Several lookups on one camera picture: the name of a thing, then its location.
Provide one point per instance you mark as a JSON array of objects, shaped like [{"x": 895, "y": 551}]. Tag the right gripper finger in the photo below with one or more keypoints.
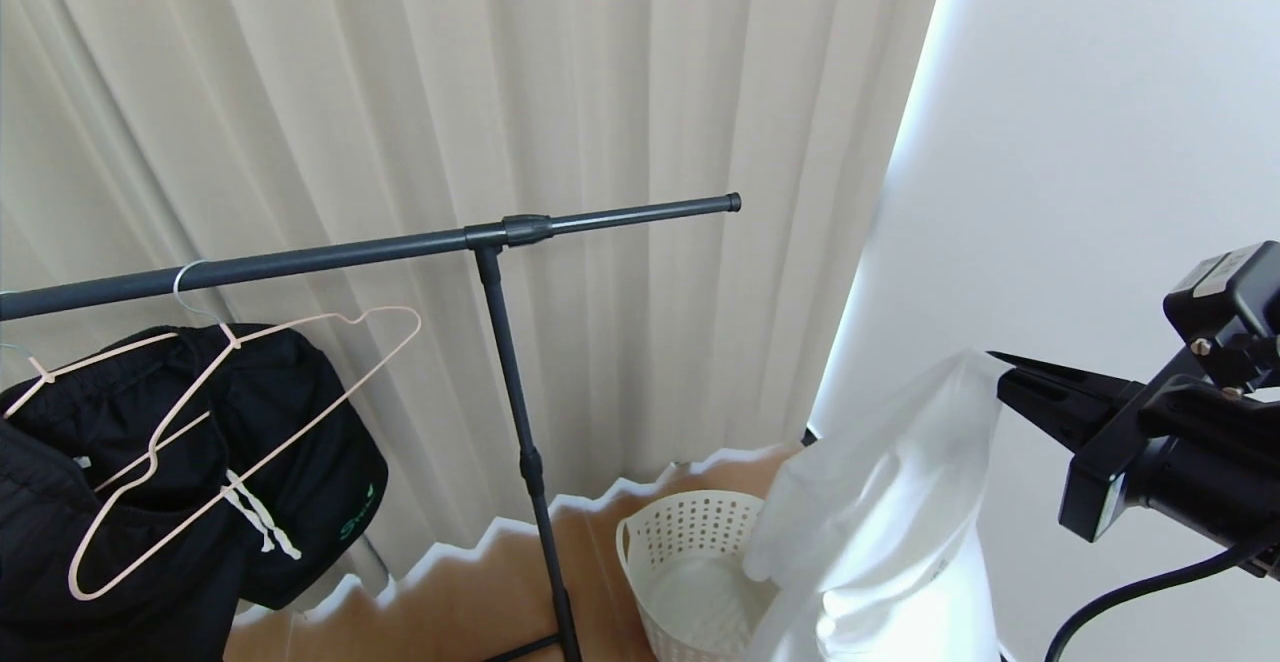
[
  {"x": 1060, "y": 412},
  {"x": 1080, "y": 380}
]

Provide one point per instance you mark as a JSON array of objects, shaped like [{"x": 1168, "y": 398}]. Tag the white laundry basket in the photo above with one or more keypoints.
[{"x": 690, "y": 522}]

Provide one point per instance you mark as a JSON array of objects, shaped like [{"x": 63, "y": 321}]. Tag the black shorts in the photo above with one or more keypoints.
[{"x": 300, "y": 442}]

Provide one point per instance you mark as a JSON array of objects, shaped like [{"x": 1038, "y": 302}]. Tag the pink clothes hanger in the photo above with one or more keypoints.
[
  {"x": 100, "y": 355},
  {"x": 300, "y": 437}
]

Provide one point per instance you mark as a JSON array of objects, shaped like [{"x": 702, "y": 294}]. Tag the white garment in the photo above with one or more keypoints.
[{"x": 900, "y": 502}]

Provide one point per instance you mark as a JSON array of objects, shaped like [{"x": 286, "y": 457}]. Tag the beige curtain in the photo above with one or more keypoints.
[{"x": 500, "y": 72}]

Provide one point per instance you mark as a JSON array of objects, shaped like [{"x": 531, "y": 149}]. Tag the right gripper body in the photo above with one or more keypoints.
[{"x": 1200, "y": 462}]

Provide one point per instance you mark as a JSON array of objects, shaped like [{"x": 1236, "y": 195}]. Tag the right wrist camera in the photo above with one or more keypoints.
[{"x": 1230, "y": 292}]

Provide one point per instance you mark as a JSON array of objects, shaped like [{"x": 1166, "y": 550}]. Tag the black clothes rack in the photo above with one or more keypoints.
[{"x": 350, "y": 253}]

